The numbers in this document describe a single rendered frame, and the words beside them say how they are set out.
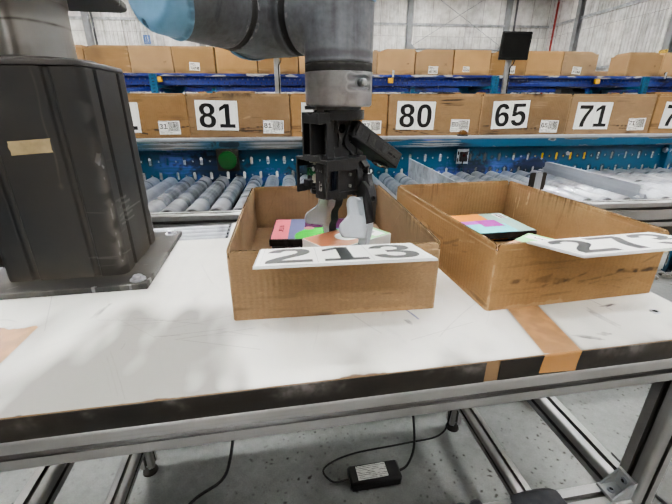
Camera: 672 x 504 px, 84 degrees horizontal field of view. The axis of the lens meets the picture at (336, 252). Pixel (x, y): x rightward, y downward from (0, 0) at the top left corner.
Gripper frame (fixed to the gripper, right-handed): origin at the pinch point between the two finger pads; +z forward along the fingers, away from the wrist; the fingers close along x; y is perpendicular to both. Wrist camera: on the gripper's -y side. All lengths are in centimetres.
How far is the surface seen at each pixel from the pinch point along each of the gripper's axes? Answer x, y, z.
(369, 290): 10.6, 5.6, 2.8
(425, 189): -8.5, -31.5, -2.5
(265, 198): -29.5, -2.4, -1.1
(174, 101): -114, -15, -21
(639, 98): -5, -172, -22
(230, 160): -96, -26, 0
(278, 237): -15.8, 3.3, 2.9
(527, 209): 8.6, -45.9, 1.1
